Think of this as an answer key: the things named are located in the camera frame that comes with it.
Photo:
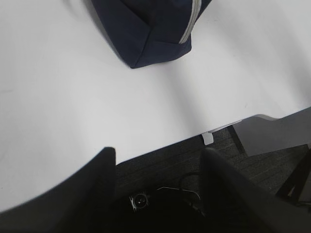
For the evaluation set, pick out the black stand frame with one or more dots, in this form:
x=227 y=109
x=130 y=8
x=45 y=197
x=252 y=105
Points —
x=293 y=187

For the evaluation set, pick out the navy lunch bag grey trim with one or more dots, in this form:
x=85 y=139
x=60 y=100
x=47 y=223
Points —
x=146 y=32

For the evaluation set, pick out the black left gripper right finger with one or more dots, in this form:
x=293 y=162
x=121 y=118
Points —
x=233 y=204

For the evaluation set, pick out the grey table leg bracket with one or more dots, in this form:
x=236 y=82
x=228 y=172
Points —
x=208 y=136

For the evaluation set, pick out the black robot base with cable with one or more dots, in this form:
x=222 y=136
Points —
x=160 y=210

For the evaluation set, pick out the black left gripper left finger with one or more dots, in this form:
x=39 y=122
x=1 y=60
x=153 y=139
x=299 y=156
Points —
x=80 y=203

